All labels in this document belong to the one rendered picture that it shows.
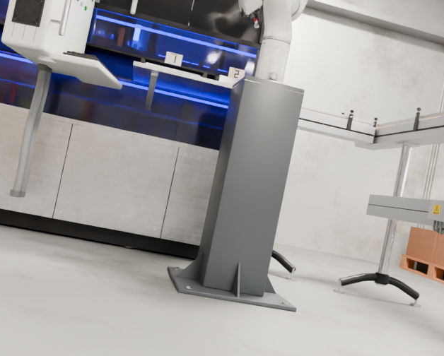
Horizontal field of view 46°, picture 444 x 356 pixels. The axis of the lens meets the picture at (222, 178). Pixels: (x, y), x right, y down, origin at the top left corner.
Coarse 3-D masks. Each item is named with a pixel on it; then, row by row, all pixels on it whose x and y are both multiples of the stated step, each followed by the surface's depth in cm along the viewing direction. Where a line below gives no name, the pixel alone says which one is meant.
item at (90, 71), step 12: (48, 60) 220; (60, 60) 211; (72, 60) 211; (84, 60) 210; (72, 72) 233; (84, 72) 226; (96, 72) 221; (108, 72) 227; (96, 84) 253; (108, 84) 246; (120, 84) 251
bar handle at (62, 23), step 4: (68, 0) 212; (64, 4) 212; (68, 4) 212; (64, 8) 212; (68, 8) 213; (64, 12) 212; (68, 12) 213; (64, 16) 212; (52, 20) 213; (56, 20) 212; (60, 20) 213; (64, 20) 212; (60, 24) 212; (64, 24) 212; (60, 28) 212; (64, 28) 213; (60, 32) 212
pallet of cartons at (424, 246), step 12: (420, 228) 513; (408, 240) 534; (420, 240) 508; (432, 240) 484; (408, 252) 529; (420, 252) 503; (432, 252) 480; (408, 264) 525; (432, 264) 474; (432, 276) 470
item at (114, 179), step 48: (0, 144) 262; (48, 144) 266; (96, 144) 270; (144, 144) 274; (0, 192) 262; (48, 192) 266; (96, 192) 270; (144, 192) 274; (192, 192) 278; (192, 240) 278
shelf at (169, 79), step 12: (144, 72) 244; (156, 72) 238; (168, 72) 235; (180, 72) 236; (156, 84) 269; (168, 84) 262; (180, 84) 255; (192, 84) 249; (204, 84) 243; (216, 84) 239; (228, 84) 240; (204, 96) 275; (216, 96) 268; (228, 96) 261
